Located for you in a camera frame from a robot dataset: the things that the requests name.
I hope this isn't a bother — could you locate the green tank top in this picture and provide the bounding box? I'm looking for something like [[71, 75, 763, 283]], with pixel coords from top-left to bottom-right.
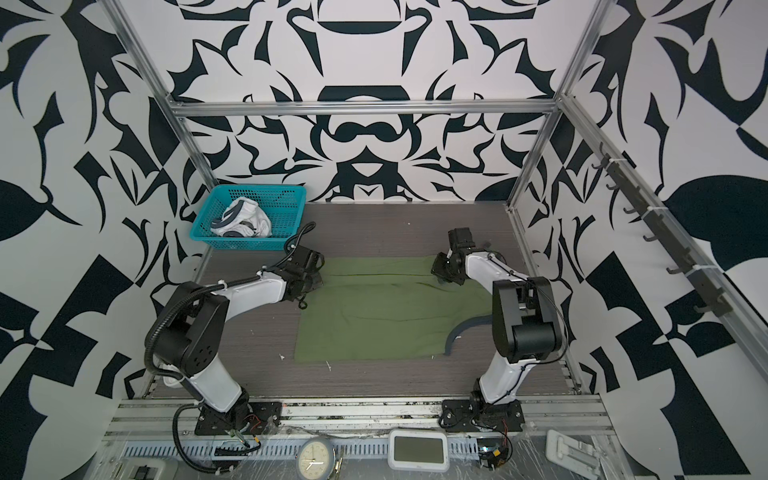
[[294, 256, 492, 363]]

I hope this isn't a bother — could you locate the teal plastic basket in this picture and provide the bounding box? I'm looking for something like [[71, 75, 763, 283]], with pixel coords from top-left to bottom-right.
[[190, 185, 306, 251]]

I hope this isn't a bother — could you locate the white digital timer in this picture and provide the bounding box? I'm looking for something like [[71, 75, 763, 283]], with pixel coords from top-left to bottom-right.
[[387, 429, 450, 473]]

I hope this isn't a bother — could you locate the black corrugated cable hose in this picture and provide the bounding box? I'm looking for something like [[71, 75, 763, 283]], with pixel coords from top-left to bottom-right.
[[142, 220, 318, 475]]

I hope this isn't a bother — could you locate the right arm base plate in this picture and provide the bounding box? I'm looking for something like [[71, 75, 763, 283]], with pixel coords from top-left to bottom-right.
[[438, 400, 525, 433]]

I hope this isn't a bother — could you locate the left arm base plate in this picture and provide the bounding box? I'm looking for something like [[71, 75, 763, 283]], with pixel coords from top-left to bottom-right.
[[194, 401, 283, 436]]

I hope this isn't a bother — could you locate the white grey tank top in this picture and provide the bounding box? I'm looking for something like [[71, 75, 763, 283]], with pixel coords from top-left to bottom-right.
[[210, 197, 272, 238]]

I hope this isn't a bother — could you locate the white plastic bracket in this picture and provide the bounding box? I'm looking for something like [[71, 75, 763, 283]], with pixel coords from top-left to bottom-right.
[[545, 430, 601, 480]]

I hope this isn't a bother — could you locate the round analog clock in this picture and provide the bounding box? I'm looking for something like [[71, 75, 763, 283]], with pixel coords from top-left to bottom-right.
[[295, 437, 336, 480]]

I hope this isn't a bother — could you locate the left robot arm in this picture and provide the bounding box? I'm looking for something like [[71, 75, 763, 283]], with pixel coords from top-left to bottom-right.
[[144, 246, 325, 430]]

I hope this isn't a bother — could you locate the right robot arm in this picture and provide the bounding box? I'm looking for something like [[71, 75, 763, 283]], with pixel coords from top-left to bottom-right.
[[432, 228, 568, 408]]

